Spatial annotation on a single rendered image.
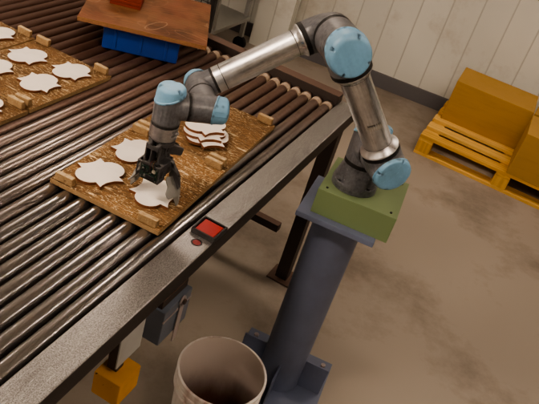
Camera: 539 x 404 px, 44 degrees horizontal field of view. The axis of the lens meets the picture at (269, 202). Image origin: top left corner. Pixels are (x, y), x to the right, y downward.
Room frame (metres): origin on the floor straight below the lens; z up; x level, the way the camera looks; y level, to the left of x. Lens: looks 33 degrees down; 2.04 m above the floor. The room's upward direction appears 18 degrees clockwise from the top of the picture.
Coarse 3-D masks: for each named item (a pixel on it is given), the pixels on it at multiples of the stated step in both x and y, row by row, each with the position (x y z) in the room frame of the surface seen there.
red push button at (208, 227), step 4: (204, 220) 1.52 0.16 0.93; (208, 220) 1.52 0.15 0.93; (200, 224) 1.49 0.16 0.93; (204, 224) 1.50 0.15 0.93; (208, 224) 1.50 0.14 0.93; (212, 224) 1.51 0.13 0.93; (216, 224) 1.51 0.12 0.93; (200, 228) 1.47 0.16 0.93; (204, 228) 1.48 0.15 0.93; (208, 228) 1.48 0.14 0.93; (212, 228) 1.49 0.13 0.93; (216, 228) 1.50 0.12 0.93; (220, 228) 1.50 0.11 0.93; (208, 232) 1.47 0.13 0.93; (212, 232) 1.47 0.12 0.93; (216, 232) 1.48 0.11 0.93
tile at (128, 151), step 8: (120, 144) 1.73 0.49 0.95; (128, 144) 1.75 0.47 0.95; (136, 144) 1.76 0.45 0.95; (144, 144) 1.78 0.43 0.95; (120, 152) 1.69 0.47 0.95; (128, 152) 1.71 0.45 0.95; (136, 152) 1.72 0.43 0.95; (120, 160) 1.66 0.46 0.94; (128, 160) 1.66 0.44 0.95; (136, 160) 1.68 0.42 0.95
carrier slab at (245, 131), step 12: (228, 120) 2.13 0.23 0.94; (240, 120) 2.16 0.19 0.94; (252, 120) 2.19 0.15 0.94; (180, 132) 1.94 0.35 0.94; (228, 132) 2.04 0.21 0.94; (240, 132) 2.07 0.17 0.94; (252, 132) 2.10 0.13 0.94; (264, 132) 2.12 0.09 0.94; (180, 144) 1.86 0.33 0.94; (192, 144) 1.89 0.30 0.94; (228, 144) 1.96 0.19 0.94; (240, 144) 1.99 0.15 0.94; (252, 144) 2.01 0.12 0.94; (204, 156) 1.84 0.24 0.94; (228, 156) 1.88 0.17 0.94; (240, 156) 1.91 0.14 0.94; (228, 168) 1.82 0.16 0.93
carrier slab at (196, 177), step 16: (112, 144) 1.74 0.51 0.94; (80, 160) 1.60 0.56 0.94; (112, 160) 1.65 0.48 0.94; (176, 160) 1.76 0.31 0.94; (192, 160) 1.79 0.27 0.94; (128, 176) 1.60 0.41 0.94; (192, 176) 1.70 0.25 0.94; (208, 176) 1.73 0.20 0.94; (80, 192) 1.46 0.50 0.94; (96, 192) 1.48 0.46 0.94; (112, 192) 1.50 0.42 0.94; (128, 192) 1.52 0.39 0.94; (192, 192) 1.62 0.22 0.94; (112, 208) 1.43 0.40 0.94; (128, 208) 1.45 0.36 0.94; (144, 208) 1.47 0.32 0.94; (160, 208) 1.50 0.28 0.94; (176, 208) 1.52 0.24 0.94; (144, 224) 1.41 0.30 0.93; (160, 224) 1.43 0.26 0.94
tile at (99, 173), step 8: (96, 160) 1.61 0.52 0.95; (80, 168) 1.55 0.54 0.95; (88, 168) 1.56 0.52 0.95; (96, 168) 1.57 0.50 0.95; (104, 168) 1.58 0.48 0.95; (112, 168) 1.60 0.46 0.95; (120, 168) 1.61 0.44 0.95; (80, 176) 1.51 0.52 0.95; (88, 176) 1.52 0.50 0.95; (96, 176) 1.53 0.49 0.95; (104, 176) 1.55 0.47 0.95; (112, 176) 1.56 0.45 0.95; (120, 176) 1.57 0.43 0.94; (88, 184) 1.50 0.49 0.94; (96, 184) 1.51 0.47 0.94; (104, 184) 1.51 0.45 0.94
